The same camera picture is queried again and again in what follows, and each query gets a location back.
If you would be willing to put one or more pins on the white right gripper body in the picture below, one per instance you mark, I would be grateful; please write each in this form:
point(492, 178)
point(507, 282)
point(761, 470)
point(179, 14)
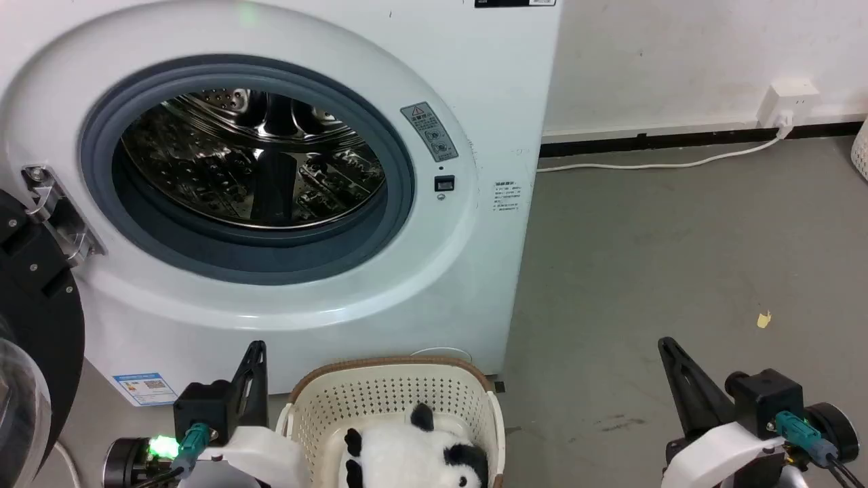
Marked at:
point(719, 457)

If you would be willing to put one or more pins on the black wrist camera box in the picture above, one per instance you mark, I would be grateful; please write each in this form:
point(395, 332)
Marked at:
point(203, 407)
point(766, 400)

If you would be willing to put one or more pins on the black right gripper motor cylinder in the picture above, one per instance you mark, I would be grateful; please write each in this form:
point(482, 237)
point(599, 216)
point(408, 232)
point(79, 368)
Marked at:
point(837, 430)

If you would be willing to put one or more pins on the white woven basket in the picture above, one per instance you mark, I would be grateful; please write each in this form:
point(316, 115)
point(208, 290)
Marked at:
point(862, 152)

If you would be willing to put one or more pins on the white wall power socket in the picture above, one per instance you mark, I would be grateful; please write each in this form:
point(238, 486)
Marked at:
point(786, 98)

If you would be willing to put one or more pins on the black and white panda plush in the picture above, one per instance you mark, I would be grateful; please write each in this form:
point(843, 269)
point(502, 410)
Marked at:
point(407, 457)

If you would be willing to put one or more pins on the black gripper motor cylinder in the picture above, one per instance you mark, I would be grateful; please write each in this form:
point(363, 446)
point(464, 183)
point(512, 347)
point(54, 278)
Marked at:
point(125, 462)
point(837, 430)

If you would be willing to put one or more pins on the cream perforated laundry basket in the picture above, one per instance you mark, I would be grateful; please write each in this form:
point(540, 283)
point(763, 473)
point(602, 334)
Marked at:
point(386, 390)

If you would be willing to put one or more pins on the small yellow paper scrap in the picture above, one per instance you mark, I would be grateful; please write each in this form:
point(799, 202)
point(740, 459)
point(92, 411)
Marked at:
point(764, 320)

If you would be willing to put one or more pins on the white front-load washing machine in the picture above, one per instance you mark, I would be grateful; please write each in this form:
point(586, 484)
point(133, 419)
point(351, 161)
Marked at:
point(434, 285)

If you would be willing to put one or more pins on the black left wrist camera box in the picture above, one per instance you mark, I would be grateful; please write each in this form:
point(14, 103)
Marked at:
point(203, 407)

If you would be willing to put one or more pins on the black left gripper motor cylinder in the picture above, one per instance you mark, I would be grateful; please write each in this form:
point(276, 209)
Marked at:
point(125, 462)

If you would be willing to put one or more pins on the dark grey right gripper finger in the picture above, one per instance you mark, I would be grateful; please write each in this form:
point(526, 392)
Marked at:
point(698, 400)

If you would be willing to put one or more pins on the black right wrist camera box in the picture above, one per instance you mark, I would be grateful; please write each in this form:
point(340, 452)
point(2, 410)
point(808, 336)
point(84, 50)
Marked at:
point(766, 400)

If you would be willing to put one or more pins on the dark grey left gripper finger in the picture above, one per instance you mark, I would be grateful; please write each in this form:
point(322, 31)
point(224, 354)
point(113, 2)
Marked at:
point(252, 386)

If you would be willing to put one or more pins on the black round washing machine door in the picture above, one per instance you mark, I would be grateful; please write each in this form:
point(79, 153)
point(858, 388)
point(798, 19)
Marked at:
point(41, 318)

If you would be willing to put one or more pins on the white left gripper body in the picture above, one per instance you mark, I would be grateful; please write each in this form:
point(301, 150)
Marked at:
point(261, 457)

